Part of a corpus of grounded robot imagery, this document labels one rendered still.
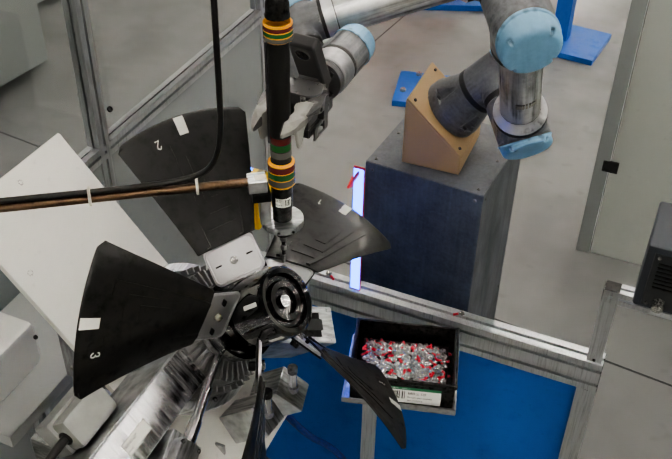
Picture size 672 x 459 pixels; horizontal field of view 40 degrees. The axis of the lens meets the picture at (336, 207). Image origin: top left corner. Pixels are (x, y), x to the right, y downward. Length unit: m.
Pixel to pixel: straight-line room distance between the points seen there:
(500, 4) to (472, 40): 3.35
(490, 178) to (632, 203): 1.36
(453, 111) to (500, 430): 0.75
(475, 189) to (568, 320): 1.27
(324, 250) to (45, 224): 0.48
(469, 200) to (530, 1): 0.63
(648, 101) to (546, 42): 1.62
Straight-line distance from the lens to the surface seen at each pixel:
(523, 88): 1.84
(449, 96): 2.15
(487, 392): 2.15
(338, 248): 1.68
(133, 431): 1.47
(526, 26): 1.64
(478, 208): 2.15
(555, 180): 3.99
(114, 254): 1.32
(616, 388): 3.15
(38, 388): 1.93
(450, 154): 2.16
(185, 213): 1.54
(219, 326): 1.50
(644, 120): 3.30
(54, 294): 1.59
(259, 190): 1.47
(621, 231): 3.56
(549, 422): 2.16
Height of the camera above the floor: 2.25
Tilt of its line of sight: 37 degrees down
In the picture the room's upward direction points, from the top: 1 degrees clockwise
